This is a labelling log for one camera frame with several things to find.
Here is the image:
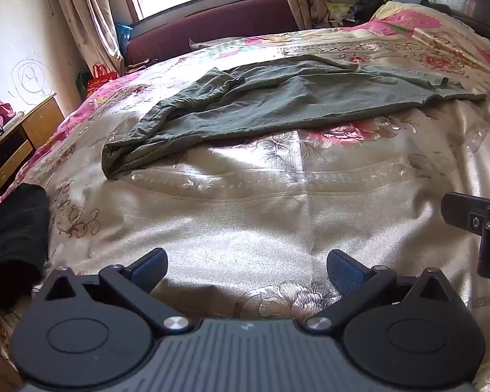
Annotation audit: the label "wooden cabinet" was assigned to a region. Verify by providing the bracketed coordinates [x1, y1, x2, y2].
[0, 93, 66, 213]

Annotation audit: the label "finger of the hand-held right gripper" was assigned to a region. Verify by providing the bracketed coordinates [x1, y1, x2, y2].
[440, 191, 490, 280]

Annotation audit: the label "black cloth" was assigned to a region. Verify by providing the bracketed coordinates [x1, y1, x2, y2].
[0, 183, 52, 323]

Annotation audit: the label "maroon upholstered bench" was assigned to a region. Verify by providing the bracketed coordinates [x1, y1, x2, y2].
[124, 0, 301, 68]

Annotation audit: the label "green bag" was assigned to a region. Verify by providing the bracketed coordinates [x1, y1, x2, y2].
[75, 71, 89, 99]

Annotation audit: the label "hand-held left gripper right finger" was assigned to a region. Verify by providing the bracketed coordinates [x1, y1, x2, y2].
[303, 248, 468, 333]

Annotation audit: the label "grey-green pants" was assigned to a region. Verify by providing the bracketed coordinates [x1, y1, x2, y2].
[101, 55, 487, 180]

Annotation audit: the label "floral satin bedspread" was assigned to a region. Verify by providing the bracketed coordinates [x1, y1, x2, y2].
[0, 0, 490, 392]

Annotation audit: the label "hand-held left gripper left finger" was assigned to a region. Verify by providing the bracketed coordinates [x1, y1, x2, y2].
[33, 248, 193, 333]

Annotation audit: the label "pile of dark clothes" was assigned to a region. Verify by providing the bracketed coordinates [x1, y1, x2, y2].
[351, 0, 388, 21]

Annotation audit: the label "white plastic bag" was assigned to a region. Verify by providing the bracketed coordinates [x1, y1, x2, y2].
[324, 2, 356, 27]

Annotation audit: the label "blue plastic bag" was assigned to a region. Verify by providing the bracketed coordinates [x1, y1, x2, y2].
[114, 22, 133, 50]

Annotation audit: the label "red shopping bag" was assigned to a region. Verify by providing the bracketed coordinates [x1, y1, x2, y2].
[86, 64, 119, 99]

